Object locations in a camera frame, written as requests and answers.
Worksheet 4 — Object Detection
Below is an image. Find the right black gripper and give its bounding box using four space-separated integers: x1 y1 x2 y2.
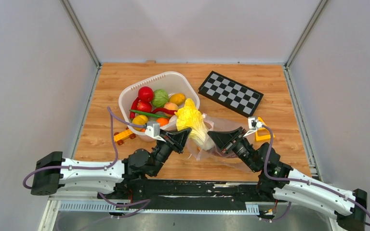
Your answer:
206 128 259 173

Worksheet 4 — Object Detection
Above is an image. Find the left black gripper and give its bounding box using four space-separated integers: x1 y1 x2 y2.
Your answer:
149 127 192 177

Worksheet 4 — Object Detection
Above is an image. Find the clear zip top bag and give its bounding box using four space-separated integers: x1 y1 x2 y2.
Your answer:
186 114 252 173

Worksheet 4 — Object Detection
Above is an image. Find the yellow napa cabbage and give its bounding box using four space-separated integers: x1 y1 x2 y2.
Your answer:
175 98 215 151

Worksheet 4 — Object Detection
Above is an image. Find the white plastic basket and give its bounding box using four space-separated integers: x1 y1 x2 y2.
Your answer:
118 71 201 142

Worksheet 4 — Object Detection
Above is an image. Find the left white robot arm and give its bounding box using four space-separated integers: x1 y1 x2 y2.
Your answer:
29 128 191 199

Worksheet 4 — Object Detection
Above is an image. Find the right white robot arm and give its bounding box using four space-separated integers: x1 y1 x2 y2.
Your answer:
208 128 370 231

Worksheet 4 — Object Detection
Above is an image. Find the orange fruit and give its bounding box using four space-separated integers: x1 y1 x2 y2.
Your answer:
156 117 169 127

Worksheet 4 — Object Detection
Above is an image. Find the carrot with green stem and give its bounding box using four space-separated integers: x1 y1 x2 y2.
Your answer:
130 109 169 119

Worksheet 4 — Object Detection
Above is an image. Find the red chili pepper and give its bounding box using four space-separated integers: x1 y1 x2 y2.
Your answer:
151 108 177 115
129 97 140 120

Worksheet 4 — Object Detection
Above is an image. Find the yellow plastic triangle piece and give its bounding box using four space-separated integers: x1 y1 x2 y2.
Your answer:
254 127 276 142

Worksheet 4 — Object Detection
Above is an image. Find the yellow peach fruit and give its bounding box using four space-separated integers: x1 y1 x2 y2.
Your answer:
163 102 179 117

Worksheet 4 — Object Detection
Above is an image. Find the yellow lemon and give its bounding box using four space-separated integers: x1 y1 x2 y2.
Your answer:
132 115 148 126

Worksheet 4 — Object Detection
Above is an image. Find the green round cabbage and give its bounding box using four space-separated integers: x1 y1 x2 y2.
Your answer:
151 89 169 108

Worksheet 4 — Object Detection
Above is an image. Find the black white checkerboard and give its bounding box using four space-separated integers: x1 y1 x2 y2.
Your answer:
198 71 264 117

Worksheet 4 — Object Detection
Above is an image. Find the red chili pepper left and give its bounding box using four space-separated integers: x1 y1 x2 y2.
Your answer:
129 97 140 120

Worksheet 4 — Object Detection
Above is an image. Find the yellow toy car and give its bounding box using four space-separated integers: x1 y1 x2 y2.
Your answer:
114 127 136 145

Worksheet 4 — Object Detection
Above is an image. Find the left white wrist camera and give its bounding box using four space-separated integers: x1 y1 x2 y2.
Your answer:
145 121 165 142

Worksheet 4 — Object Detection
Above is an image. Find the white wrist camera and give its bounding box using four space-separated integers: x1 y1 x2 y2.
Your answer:
145 121 165 142
243 116 264 137

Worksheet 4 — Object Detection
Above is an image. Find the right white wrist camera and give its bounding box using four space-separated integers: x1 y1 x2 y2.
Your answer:
243 116 264 137

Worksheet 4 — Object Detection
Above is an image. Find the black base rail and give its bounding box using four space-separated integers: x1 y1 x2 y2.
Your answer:
46 178 342 220

